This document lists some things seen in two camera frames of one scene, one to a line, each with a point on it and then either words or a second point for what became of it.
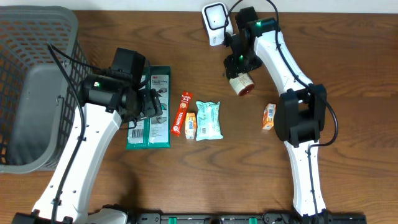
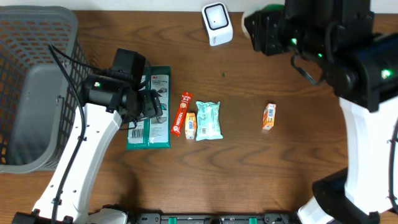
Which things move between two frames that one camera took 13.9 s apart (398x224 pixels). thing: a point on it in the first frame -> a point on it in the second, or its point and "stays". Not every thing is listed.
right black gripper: [234, 68] -> [265, 34]
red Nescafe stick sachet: [176, 129] stays
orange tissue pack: [268, 119] stays
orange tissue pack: [190, 126] stays
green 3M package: [153, 132] stays
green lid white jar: [242, 84] -> [248, 12]
